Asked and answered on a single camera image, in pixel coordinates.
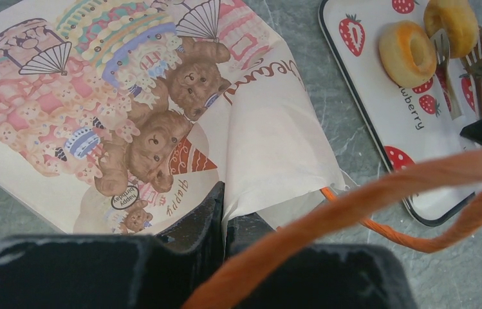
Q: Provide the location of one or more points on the beige paper gift bag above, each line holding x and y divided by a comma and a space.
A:
117, 117

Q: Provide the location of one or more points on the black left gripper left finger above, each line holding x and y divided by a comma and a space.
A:
112, 271

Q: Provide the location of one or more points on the orange fake donut bread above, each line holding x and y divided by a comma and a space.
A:
407, 54

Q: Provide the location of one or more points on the strawberry print white tray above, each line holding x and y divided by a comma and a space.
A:
408, 125

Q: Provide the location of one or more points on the orange fake bread roll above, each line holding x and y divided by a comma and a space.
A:
459, 21

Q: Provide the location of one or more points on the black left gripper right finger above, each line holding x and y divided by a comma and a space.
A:
341, 275

